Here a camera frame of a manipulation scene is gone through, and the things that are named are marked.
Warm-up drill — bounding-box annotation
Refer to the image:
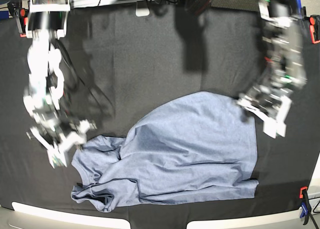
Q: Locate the black table cloth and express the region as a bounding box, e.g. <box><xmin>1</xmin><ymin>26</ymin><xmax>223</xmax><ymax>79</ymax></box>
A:
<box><xmin>0</xmin><ymin>5</ymin><xmax>320</xmax><ymax>229</ymax></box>

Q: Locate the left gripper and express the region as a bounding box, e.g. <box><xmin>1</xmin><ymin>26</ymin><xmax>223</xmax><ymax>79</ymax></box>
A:
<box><xmin>237</xmin><ymin>84</ymin><xmax>293</xmax><ymax>119</ymax></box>

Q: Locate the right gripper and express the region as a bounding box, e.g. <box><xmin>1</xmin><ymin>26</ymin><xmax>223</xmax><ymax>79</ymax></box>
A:
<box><xmin>24</xmin><ymin>98</ymin><xmax>75</xmax><ymax>144</ymax></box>

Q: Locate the orange black clamp far-right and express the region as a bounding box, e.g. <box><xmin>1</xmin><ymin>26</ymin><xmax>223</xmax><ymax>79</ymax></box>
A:
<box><xmin>309</xmin><ymin>14</ymin><xmax>320</xmax><ymax>44</ymax></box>

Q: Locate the blue-grey t-shirt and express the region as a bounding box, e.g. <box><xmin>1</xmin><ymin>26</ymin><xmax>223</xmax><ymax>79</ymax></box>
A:
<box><xmin>71</xmin><ymin>92</ymin><xmax>258</xmax><ymax>213</ymax></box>

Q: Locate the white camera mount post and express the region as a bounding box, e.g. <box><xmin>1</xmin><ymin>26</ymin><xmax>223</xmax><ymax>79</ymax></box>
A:
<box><xmin>135</xmin><ymin>0</ymin><xmax>150</xmax><ymax>17</ymax></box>

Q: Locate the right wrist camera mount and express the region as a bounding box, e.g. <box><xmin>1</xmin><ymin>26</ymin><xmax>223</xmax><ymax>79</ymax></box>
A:
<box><xmin>44</xmin><ymin>119</ymin><xmax>97</xmax><ymax>169</ymax></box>

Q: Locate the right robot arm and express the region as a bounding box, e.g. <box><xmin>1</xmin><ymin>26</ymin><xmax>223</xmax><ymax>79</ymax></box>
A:
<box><xmin>23</xmin><ymin>0</ymin><xmax>72</xmax><ymax>144</ymax></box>

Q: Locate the blue orange clamp near-right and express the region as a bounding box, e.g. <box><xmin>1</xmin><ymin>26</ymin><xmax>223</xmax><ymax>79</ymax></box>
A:
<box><xmin>299</xmin><ymin>186</ymin><xmax>320</xmax><ymax>229</ymax></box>

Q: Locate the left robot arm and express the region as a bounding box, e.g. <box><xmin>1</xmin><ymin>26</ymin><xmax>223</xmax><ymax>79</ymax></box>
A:
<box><xmin>237</xmin><ymin>0</ymin><xmax>307</xmax><ymax>119</ymax></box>

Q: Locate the orange black clamp far-left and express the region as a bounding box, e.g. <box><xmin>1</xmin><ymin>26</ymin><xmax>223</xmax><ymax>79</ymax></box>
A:
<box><xmin>7</xmin><ymin>2</ymin><xmax>29</xmax><ymax>38</ymax></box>

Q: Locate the blue bar clamp far-right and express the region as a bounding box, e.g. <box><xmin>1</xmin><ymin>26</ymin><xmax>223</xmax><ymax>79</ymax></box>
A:
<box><xmin>295</xmin><ymin>0</ymin><xmax>306</xmax><ymax>17</ymax></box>

